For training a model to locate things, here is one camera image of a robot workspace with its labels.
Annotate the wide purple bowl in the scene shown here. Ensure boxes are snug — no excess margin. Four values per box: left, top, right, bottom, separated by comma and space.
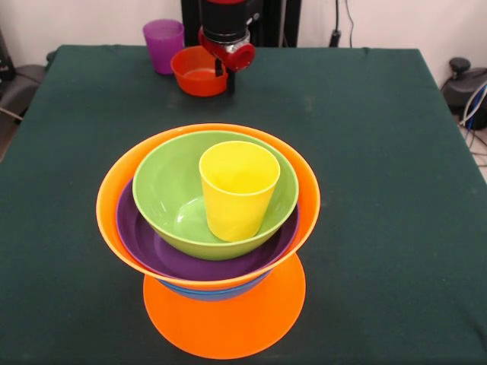
115, 178, 301, 282

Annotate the dark green tablecloth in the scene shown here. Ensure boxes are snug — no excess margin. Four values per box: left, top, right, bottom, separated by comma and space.
0, 44, 487, 365

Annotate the green bowl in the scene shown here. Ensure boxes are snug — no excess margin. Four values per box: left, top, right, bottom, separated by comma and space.
131, 130, 299, 261

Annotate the purple cup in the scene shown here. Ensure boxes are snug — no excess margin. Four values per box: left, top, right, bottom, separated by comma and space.
142, 19, 186, 76

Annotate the bundle of floor cables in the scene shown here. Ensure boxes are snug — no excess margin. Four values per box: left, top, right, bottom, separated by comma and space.
458, 84, 487, 157

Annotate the black wall cable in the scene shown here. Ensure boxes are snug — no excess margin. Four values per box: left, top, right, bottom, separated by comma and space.
329, 0, 370, 52

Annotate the opaque blue bowl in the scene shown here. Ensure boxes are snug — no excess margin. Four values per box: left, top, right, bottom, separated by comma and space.
158, 269, 273, 303

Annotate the small red-orange bowl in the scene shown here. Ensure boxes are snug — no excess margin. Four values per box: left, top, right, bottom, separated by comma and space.
170, 46, 230, 98

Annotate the large orange bowl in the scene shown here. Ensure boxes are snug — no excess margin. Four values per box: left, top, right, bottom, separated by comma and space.
95, 122, 322, 292
142, 252, 307, 360

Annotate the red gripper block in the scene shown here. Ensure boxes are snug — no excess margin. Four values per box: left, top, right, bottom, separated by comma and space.
197, 28, 256, 94

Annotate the yellow cup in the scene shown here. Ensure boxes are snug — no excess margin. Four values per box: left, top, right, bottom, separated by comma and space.
198, 140, 282, 243

